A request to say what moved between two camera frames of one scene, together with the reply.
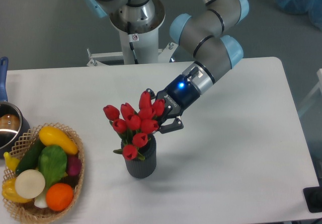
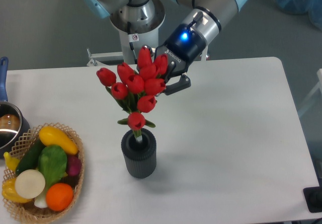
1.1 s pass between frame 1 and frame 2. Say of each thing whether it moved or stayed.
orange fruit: stayed
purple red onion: stayed
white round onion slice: stayed
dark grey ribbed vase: stayed
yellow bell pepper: stayed
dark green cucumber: stayed
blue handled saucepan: stayed
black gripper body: moved
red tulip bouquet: moved
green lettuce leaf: stayed
